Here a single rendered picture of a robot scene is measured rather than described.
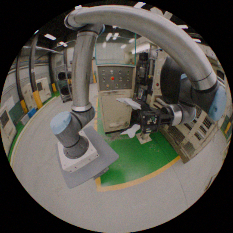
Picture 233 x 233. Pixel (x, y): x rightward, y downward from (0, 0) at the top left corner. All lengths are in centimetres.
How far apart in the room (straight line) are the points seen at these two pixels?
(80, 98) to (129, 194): 123
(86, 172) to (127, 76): 119
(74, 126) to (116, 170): 93
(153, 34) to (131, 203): 134
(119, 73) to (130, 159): 133
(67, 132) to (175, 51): 49
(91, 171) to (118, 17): 72
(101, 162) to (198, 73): 65
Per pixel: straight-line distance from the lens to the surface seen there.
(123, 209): 124
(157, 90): 96
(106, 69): 99
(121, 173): 116
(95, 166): 58
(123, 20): 20
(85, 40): 41
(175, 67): 59
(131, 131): 28
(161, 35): 16
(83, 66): 39
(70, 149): 51
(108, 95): 99
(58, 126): 39
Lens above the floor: 115
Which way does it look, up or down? 36 degrees down
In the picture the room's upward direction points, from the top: straight up
